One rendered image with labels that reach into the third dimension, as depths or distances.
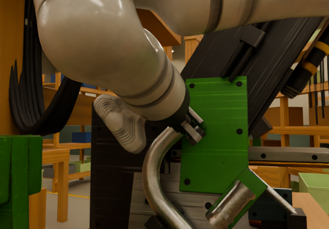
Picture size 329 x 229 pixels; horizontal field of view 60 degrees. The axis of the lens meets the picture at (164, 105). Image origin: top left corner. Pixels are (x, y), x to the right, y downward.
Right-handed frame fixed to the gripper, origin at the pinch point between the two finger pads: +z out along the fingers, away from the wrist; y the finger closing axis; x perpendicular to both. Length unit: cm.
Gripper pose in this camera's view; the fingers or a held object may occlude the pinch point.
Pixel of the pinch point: (182, 122)
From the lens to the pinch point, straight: 49.4
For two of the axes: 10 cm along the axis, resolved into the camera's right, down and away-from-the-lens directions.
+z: 2.9, 3.3, 9.0
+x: -7.4, 6.8, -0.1
